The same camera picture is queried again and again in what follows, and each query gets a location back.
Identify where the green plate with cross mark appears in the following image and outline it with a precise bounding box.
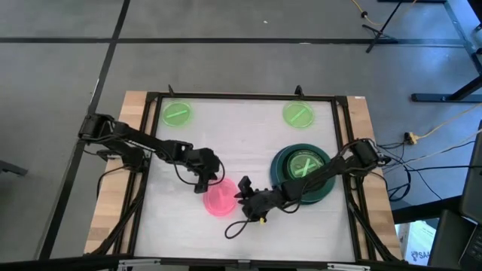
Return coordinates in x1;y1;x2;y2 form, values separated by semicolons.
286;149;326;181

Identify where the white table cover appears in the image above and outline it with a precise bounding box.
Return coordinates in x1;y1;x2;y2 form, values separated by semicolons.
133;98;357;263

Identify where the black computer case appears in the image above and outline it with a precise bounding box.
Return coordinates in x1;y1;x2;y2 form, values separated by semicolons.
427;120;482;270

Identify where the pink plastic plate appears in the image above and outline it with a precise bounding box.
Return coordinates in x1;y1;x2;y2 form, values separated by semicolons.
203;178;239;218

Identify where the black floor cables bundle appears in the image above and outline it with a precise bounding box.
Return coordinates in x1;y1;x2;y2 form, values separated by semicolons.
376;139;482;202

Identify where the yellow extension cord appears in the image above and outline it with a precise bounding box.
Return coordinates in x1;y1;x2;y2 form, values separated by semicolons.
404;103;482;146

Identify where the white printed box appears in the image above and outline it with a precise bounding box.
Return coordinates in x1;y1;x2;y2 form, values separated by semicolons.
396;220;438;266

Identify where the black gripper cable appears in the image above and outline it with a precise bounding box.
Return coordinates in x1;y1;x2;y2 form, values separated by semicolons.
224;215;252;240
173;157;227;187

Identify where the black tripod stand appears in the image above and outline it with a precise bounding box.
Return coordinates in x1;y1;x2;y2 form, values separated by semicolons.
361;0;403;54

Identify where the dark teal large plate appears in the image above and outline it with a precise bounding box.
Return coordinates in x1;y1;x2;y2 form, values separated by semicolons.
269;143;337;206

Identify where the yellow cable with black plug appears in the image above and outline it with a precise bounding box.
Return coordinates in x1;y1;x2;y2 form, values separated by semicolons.
349;0;419;27

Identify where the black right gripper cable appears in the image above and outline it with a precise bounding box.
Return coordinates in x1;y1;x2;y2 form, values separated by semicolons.
224;215;252;240

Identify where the green plate with single stripe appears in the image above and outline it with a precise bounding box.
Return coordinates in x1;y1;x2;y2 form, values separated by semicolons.
282;99;316;129
161;100;194;129

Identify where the black desk leg frame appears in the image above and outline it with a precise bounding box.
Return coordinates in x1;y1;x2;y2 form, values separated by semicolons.
410;0;482;104

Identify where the black aluminium table frame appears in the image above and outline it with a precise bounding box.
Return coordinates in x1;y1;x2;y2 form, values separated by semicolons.
90;84;407;266

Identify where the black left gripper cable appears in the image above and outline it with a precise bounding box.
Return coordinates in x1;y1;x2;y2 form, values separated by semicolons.
173;157;227;187

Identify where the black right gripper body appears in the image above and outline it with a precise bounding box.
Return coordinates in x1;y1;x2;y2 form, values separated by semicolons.
242;187;288;221

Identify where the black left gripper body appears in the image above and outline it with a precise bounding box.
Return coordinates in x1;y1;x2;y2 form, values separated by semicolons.
186;148;221;184

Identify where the grey furniture foot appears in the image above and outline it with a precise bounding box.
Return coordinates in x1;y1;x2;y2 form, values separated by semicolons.
0;159;29;178

